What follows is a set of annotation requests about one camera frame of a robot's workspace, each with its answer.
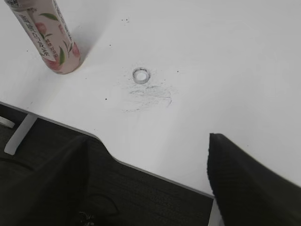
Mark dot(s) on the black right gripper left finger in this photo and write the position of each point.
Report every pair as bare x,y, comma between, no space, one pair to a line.
49,195

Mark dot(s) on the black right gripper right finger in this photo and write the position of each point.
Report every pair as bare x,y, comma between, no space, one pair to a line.
247,193

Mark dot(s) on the white bottle cap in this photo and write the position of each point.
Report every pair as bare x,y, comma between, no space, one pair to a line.
141,75

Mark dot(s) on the peach oolong tea bottle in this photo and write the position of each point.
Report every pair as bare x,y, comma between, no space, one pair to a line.
43,22

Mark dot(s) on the white table leg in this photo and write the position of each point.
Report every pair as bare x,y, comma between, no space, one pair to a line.
19,134

